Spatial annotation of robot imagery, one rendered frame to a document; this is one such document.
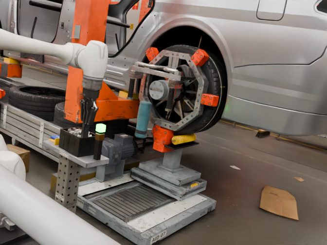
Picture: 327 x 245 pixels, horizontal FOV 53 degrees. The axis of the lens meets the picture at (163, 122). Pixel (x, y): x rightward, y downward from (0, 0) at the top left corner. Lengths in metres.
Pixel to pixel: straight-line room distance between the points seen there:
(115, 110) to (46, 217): 2.38
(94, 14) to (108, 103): 0.65
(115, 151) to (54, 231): 2.20
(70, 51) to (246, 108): 1.14
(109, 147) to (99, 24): 0.86
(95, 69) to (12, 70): 2.84
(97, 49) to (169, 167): 1.37
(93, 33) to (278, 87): 1.24
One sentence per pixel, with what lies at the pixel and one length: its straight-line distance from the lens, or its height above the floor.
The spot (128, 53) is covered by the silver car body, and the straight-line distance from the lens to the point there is 2.77.
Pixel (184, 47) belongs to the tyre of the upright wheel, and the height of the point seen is 1.16.
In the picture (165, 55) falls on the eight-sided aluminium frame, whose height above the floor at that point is 1.09.
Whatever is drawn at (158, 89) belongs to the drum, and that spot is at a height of 0.86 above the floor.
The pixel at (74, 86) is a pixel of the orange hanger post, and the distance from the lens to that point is 2.38.
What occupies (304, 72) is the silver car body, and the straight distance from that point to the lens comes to 2.04.
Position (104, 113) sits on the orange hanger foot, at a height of 0.58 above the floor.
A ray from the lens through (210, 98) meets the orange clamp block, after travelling 2.15.
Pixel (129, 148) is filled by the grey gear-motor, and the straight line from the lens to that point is 2.56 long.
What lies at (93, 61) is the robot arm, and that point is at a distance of 1.46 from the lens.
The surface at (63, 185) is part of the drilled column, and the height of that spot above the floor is 0.23.
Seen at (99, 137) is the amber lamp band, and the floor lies 0.59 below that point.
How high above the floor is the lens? 1.11
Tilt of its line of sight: 12 degrees down
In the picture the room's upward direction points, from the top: 10 degrees clockwise
